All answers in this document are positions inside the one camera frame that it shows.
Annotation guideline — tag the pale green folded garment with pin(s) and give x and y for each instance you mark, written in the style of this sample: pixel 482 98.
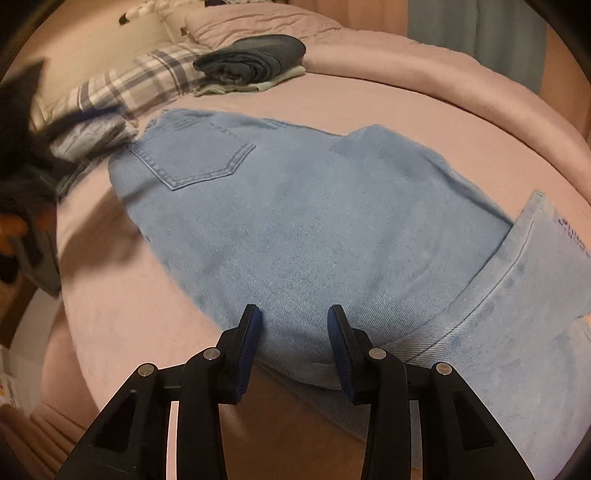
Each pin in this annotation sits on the pale green folded garment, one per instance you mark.
pixel 277 79

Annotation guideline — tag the grey-blue curtain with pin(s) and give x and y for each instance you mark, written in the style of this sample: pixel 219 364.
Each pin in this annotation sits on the grey-blue curtain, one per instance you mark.
pixel 475 32

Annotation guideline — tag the light blue jeans pants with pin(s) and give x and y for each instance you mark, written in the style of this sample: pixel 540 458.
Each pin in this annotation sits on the light blue jeans pants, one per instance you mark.
pixel 300 207

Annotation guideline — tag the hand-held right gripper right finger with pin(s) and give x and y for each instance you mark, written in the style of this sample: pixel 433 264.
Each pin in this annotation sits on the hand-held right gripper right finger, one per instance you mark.
pixel 339 355

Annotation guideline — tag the cream pillow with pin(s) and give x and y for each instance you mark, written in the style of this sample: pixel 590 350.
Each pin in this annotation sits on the cream pillow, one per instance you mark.
pixel 92 50

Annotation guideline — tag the dark blue folded jeans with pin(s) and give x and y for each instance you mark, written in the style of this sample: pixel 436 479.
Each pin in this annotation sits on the dark blue folded jeans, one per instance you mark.
pixel 258 55

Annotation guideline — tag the pink bed sheet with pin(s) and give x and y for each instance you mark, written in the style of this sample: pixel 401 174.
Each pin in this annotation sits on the pink bed sheet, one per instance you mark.
pixel 138 300

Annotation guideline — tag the plaid pillow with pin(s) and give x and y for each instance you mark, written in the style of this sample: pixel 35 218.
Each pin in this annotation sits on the plaid pillow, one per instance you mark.
pixel 143 81

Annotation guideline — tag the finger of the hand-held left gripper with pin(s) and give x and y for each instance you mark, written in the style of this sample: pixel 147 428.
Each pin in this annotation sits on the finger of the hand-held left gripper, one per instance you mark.
pixel 78 119

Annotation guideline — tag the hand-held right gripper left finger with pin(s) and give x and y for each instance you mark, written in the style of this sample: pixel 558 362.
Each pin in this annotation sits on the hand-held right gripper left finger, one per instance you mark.
pixel 247 350

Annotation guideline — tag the pink comforter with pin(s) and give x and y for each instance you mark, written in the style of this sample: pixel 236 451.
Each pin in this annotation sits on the pink comforter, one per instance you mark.
pixel 415 78

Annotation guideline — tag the grey striped cloth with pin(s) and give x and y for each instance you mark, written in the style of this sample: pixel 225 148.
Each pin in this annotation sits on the grey striped cloth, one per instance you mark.
pixel 92 138

